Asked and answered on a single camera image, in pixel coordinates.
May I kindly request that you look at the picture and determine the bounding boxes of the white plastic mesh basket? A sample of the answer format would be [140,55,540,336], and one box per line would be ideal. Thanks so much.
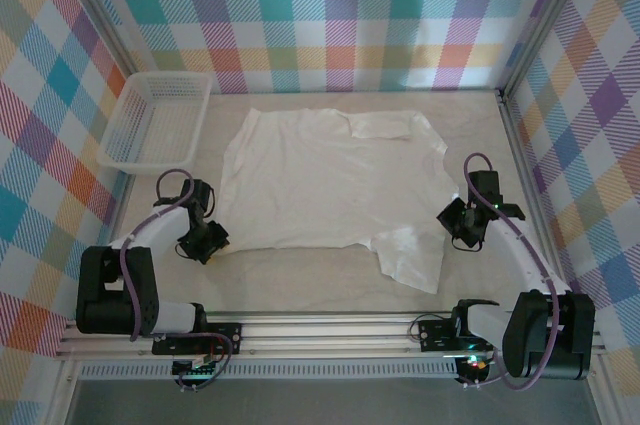
[95,71,212,176]

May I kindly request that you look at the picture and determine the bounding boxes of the aluminium frame post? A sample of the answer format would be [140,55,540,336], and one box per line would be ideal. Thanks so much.
[498,0,599,97]
[52,0,140,77]

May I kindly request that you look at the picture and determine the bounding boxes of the white t-shirt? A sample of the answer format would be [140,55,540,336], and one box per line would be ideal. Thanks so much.
[219,106,462,296]

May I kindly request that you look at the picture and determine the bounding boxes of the aluminium right table side rail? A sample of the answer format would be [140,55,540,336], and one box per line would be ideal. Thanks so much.
[496,89,572,296]

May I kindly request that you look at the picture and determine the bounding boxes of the right controller board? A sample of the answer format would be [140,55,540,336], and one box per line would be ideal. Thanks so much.
[456,354,489,377]

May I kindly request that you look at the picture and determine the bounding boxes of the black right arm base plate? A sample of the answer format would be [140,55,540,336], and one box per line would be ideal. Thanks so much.
[418,314,511,353]

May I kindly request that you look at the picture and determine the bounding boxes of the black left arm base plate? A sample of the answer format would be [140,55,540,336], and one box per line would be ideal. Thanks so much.
[151,322,243,357]

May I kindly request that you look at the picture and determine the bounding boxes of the aluminium left frame post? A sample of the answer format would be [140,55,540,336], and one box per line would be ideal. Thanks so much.
[52,0,140,77]

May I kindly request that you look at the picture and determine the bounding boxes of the aluminium right frame post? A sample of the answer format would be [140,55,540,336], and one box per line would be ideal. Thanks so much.
[498,0,599,97]

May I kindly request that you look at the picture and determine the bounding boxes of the grey slotted cable duct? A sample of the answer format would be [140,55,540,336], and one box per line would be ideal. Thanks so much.
[79,363,459,381]

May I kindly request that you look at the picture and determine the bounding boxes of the left controller board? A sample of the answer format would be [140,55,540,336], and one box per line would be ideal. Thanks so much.
[171,357,219,379]

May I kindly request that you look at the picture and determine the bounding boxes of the controller board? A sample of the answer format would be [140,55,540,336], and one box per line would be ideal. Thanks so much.
[456,354,489,377]
[171,357,219,379]

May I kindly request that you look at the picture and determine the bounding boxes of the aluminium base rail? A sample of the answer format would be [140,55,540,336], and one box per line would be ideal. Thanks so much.
[54,311,609,359]

